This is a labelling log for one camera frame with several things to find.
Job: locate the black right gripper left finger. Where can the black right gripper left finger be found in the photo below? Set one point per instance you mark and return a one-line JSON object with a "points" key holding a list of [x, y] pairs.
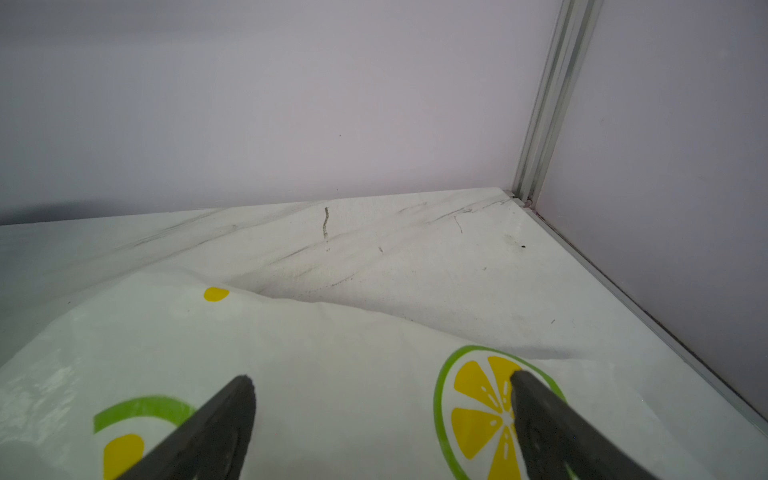
{"points": [[211, 445]]}

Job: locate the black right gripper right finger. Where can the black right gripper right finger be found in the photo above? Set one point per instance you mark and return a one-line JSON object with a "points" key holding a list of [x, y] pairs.
{"points": [[557, 443]]}

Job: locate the white lemon print plastic bag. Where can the white lemon print plastic bag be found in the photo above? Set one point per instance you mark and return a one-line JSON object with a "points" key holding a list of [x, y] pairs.
{"points": [[341, 393]]}

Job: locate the aluminium frame corner post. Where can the aluminium frame corner post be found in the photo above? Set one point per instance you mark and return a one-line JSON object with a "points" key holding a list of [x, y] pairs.
{"points": [[573, 31]]}

